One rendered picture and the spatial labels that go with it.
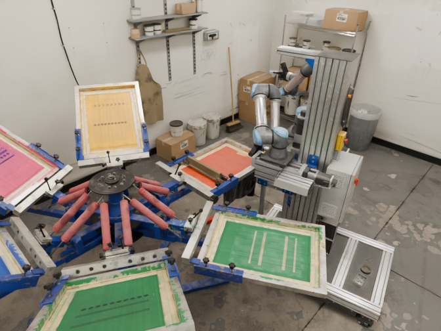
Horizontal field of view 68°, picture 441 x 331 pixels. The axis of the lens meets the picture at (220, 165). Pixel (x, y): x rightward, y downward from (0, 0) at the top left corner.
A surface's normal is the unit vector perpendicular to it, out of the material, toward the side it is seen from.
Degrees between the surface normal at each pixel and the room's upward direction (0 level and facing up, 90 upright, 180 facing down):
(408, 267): 0
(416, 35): 90
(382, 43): 90
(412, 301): 0
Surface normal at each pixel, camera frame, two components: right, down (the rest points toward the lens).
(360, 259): 0.02, -0.84
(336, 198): -0.52, 0.45
